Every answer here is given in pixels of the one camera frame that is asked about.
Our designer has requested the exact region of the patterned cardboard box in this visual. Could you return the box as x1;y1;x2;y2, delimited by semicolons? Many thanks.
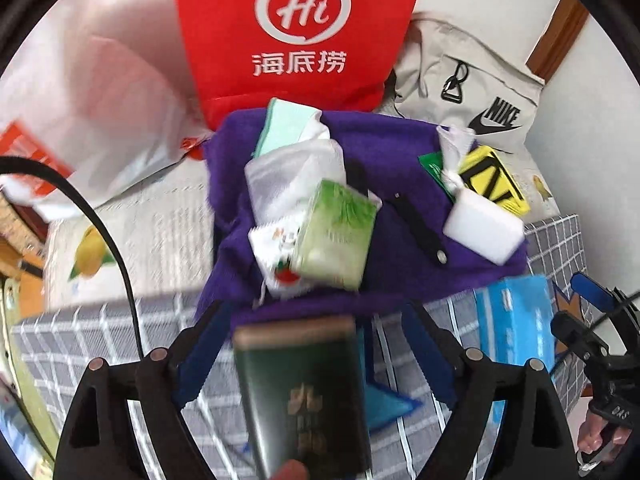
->
0;192;46;256

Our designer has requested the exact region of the white sponge block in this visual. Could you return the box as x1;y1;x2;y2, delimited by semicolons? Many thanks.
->
444;187;525;265

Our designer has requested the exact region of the dark green tissue packet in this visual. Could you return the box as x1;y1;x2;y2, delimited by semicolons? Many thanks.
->
418;150;458;193

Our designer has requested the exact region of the thick black cable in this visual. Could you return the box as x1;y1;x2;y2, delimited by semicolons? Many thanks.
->
0;156;151;361

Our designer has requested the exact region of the purple towel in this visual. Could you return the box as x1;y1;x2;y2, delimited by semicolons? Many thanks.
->
195;109;530;326

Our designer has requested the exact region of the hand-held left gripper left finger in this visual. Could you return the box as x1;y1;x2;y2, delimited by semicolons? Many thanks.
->
52;300;233;480

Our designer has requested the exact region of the beige waist bag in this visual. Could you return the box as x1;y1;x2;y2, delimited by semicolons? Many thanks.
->
375;12;546;153

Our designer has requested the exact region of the grey checked star blanket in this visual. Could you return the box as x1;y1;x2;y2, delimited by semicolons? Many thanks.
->
10;212;596;480

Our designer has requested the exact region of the dark green tin box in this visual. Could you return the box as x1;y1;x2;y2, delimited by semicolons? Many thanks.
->
232;316;373;480

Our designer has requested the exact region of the white packet with orange fruit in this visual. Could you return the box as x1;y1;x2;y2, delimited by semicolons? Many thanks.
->
248;212;321;301

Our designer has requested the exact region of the person's right hand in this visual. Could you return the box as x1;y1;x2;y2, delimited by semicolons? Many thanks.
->
575;410;633;466

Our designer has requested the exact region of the white plastic shopping bag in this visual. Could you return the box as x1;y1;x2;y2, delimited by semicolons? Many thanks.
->
0;0;216;221

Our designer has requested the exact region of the white plastic bag packet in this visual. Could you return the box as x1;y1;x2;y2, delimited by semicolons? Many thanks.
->
244;137;348;226

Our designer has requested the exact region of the crumpled white tissue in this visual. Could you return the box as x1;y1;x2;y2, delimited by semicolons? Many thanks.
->
436;124;477;191

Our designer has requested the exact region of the light green tissue pack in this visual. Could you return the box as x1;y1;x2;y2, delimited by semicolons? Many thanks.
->
290;180;378;291

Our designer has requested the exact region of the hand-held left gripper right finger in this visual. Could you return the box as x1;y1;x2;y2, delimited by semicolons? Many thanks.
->
400;300;583;480

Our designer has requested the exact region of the mint green cloth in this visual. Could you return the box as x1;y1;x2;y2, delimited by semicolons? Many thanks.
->
254;97;332;158

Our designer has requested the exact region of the fruit print sheet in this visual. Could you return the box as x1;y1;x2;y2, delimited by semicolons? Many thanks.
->
45;145;556;311

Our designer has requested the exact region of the brown wooden door frame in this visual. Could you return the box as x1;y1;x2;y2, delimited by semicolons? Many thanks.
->
525;0;590;83

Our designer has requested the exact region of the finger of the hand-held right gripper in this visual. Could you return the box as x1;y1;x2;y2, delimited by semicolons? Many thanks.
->
550;310;606;361
570;271;618;313

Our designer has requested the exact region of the blue tissue pack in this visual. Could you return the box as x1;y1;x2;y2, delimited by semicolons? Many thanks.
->
472;275;558;441

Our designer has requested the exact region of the yellow mesh pouch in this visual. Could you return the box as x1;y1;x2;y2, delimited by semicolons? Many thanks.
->
457;144;531;217

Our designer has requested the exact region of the red paper bag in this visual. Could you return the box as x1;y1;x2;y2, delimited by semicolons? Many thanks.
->
170;0;430;133

